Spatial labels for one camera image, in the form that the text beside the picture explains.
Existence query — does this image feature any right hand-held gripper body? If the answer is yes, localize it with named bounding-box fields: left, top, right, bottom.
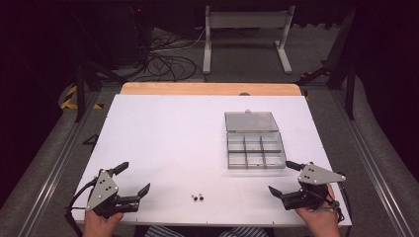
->
left=281, top=162, right=348, bottom=211

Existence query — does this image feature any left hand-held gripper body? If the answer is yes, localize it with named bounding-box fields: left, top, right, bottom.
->
left=85, top=168, right=141, bottom=220

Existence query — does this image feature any person's left hand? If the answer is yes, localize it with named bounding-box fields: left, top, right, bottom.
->
left=81, top=209, right=126, bottom=237

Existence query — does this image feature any person's right hand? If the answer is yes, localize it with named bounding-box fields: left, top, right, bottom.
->
left=293, top=183, right=343, bottom=237

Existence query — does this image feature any clear plastic compartment box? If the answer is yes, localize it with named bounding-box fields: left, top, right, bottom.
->
left=224, top=110, right=288, bottom=171

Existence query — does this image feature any person's striped clothing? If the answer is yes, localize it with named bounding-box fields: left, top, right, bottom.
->
left=143, top=224, right=270, bottom=237

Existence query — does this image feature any black tripod stand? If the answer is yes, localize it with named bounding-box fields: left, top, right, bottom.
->
left=70, top=13, right=128, bottom=123

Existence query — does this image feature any black metal stand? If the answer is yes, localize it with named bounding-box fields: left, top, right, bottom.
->
left=294, top=5, right=360, bottom=120

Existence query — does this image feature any black curtain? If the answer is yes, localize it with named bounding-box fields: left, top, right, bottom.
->
left=354, top=0, right=419, bottom=184

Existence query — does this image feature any black equipment case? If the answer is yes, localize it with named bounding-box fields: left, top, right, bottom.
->
left=107, top=4, right=154, bottom=68

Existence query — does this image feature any white metal stand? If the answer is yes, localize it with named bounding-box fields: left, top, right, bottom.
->
left=202, top=4, right=294, bottom=75

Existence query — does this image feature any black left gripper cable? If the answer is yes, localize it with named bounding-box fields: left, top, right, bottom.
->
left=64, top=177, right=99, bottom=237

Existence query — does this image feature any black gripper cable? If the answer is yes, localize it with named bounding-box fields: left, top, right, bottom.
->
left=335, top=171, right=353, bottom=223
left=64, top=177, right=99, bottom=237

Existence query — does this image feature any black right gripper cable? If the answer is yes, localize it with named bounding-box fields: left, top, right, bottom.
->
left=335, top=171, right=353, bottom=223

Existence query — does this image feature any black triangular bracket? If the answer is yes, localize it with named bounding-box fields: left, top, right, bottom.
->
left=82, top=133, right=100, bottom=146

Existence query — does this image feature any aluminium floor rail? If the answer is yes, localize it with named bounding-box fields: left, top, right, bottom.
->
left=18, top=91, right=102, bottom=237
left=330, top=89, right=413, bottom=237

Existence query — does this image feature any bundle of black floor cables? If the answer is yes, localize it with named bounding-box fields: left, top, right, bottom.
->
left=136, top=28, right=209, bottom=83

